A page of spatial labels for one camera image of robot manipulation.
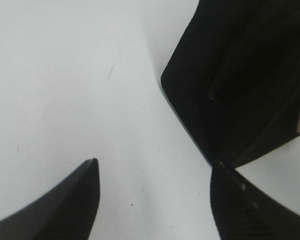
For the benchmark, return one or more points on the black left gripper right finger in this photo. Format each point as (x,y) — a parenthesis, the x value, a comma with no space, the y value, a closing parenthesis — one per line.
(243,212)

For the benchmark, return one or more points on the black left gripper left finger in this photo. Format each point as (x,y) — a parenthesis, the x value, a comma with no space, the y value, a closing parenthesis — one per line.
(66,212)

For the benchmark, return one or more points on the black bag with tan handles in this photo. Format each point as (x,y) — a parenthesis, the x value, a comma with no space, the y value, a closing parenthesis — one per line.
(234,78)

